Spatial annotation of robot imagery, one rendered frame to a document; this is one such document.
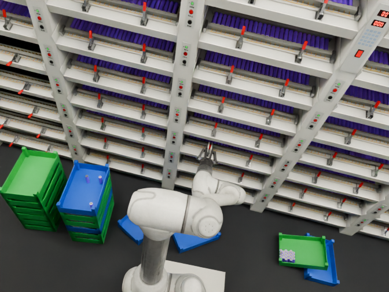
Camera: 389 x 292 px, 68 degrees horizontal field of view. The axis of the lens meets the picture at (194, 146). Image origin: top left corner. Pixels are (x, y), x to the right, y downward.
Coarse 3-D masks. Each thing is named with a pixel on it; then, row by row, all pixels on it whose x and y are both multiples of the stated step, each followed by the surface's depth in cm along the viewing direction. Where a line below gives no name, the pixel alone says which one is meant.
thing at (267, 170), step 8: (184, 136) 188; (184, 144) 185; (192, 144) 186; (184, 152) 185; (192, 152) 184; (224, 152) 186; (224, 160) 184; (232, 160) 184; (240, 160) 185; (272, 160) 183; (240, 168) 187; (248, 168) 183; (256, 168) 183; (264, 168) 184; (272, 168) 183
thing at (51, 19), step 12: (36, 0) 127; (48, 12) 131; (36, 24) 136; (48, 24) 135; (36, 36) 141; (48, 36) 140; (60, 60) 150; (48, 72) 157; (60, 72) 155; (72, 84) 169; (60, 96) 169; (60, 108) 177; (72, 108) 177; (72, 120) 183; (72, 156) 214
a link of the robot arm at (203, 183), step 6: (198, 174) 154; (204, 174) 153; (210, 174) 157; (198, 180) 150; (204, 180) 150; (210, 180) 151; (216, 180) 153; (192, 186) 152; (198, 186) 147; (204, 186) 147; (210, 186) 149; (216, 186) 150; (192, 192) 149; (198, 192) 146; (204, 192) 146; (210, 192) 150
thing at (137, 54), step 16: (64, 16) 144; (64, 32) 144; (80, 32) 142; (96, 32) 144; (112, 32) 144; (128, 32) 145; (64, 48) 144; (80, 48) 142; (96, 48) 142; (112, 48) 143; (128, 48) 144; (144, 48) 137; (160, 48) 143; (128, 64) 144; (144, 64) 141; (160, 64) 142
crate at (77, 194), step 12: (84, 168) 174; (96, 168) 174; (108, 168) 171; (72, 180) 168; (84, 180) 169; (96, 180) 171; (72, 192) 163; (84, 192) 164; (96, 192) 165; (60, 204) 150; (72, 204) 159; (84, 204) 160; (96, 204) 161
